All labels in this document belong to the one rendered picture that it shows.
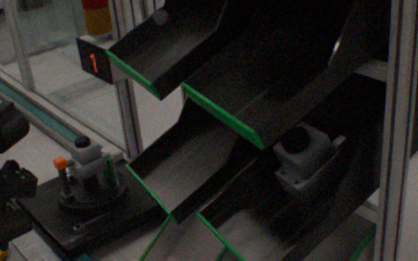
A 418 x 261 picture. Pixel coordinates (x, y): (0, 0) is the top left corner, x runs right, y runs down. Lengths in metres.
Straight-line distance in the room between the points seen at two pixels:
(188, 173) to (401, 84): 0.31
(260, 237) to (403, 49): 0.25
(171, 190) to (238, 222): 0.11
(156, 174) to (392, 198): 0.31
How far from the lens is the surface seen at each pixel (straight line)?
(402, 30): 0.51
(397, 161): 0.56
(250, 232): 0.63
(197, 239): 0.83
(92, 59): 1.15
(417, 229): 1.21
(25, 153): 1.48
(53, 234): 1.08
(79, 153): 1.08
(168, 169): 0.74
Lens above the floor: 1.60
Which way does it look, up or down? 29 degrees down
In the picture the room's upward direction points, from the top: 6 degrees counter-clockwise
